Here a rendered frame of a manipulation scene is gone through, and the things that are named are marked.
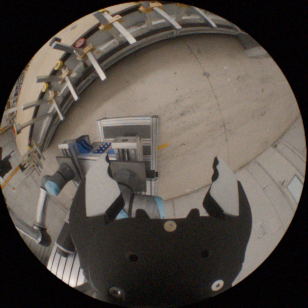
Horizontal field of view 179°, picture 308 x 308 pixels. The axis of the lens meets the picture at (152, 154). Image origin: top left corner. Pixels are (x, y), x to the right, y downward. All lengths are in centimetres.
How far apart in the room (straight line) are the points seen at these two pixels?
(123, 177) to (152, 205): 19
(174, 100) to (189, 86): 31
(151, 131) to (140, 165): 81
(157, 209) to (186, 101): 135
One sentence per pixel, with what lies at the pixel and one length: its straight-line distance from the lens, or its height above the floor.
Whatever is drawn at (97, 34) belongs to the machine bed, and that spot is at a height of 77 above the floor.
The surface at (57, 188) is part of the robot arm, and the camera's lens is 74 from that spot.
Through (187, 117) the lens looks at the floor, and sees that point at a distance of 150.
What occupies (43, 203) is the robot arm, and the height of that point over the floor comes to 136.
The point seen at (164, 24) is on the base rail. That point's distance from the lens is 103.
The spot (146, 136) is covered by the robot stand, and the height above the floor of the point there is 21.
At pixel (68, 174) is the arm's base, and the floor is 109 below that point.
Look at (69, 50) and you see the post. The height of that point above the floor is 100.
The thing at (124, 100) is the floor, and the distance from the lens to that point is 150.
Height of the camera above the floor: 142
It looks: 59 degrees down
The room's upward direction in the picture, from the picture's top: 174 degrees counter-clockwise
